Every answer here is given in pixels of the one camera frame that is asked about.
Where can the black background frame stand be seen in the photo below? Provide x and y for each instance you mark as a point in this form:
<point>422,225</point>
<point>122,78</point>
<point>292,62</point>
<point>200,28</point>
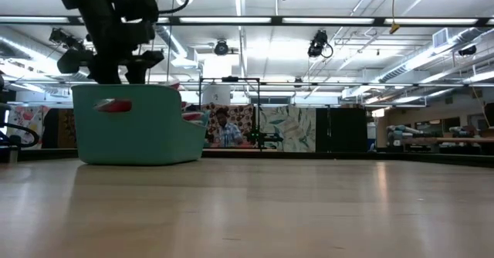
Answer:
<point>231,79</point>

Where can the small black ceiling fixture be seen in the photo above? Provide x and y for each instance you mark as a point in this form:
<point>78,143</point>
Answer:
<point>467,50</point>

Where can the brown dotted partition panel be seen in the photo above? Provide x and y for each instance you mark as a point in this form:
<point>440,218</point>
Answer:
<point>245,119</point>

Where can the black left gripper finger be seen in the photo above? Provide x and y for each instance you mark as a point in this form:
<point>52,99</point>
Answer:
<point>137,75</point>
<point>105,76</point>

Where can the black partition panel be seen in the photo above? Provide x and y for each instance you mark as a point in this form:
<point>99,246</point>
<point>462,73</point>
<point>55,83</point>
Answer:
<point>341,130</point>

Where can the black overhead light bar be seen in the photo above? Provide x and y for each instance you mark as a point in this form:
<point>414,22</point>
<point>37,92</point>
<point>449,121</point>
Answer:
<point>278,20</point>

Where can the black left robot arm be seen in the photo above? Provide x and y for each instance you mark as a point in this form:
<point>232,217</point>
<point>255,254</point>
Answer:
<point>100,3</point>

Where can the floral partition panel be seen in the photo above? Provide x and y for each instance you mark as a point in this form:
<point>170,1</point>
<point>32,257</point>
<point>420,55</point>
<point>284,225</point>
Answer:
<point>27,123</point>

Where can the black ceiling device pair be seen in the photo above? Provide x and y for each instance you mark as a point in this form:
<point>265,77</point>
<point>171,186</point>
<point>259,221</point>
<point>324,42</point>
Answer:
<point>61,38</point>

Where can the white round column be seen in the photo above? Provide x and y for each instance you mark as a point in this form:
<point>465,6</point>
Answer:
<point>216,95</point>

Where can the black background robot arm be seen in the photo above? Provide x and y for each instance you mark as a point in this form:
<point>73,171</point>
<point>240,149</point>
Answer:
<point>266,137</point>

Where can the dark brown partition panel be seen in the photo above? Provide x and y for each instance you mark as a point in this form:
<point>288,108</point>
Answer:
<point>58,130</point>

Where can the person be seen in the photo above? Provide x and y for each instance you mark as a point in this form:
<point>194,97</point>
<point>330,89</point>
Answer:
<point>227,132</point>

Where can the leaf pattern partition panel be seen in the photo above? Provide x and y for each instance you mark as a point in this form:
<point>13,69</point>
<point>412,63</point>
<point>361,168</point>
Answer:
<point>289,128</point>

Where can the wooden background workbench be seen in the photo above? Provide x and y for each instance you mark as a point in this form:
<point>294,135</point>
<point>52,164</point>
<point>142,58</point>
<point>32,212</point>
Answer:
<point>444,140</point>

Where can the round black ceiling fixture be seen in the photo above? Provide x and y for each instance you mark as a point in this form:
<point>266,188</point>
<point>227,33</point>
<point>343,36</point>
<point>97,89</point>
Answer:
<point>221,48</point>

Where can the teal plastic basket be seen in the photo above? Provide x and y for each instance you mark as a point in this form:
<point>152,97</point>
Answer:
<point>135,138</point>

